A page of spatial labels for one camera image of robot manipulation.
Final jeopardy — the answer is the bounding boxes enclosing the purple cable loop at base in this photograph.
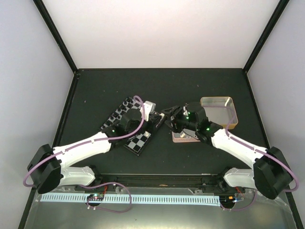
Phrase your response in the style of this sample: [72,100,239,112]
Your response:
[86,182,133,212]

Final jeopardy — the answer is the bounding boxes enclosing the pink tin box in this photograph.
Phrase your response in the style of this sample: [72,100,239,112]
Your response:
[172,129,200,143]

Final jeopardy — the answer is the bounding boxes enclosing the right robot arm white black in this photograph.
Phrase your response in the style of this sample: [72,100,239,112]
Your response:
[162,102,299,199]

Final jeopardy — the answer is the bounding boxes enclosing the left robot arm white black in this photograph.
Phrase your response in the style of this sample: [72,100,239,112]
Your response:
[26,109,165,194]

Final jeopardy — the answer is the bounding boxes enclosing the yellow tin lid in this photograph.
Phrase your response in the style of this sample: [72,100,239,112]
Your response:
[200,96,238,130]

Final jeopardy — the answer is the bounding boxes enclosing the black mounting rail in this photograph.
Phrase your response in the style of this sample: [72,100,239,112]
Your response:
[88,174,229,192]

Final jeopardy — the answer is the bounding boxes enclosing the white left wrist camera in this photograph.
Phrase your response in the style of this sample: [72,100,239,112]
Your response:
[143,101,156,122]

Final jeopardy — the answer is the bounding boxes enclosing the black right frame post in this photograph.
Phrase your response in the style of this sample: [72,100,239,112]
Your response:
[243,0,290,72]

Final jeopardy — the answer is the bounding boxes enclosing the black frame post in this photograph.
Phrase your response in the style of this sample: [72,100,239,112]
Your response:
[243,0,290,72]
[32,0,78,73]

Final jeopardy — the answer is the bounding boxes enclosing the small circuit board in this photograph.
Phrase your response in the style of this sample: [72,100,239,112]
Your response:
[87,194,104,201]

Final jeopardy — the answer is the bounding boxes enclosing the black white chessboard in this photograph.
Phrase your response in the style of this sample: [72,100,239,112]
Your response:
[100,97,161,156]

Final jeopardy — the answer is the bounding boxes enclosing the black left frame post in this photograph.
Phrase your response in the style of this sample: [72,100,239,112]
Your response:
[32,0,78,73]

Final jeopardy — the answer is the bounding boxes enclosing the light blue slotted cable duct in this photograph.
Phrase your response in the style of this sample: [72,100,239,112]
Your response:
[40,193,221,207]

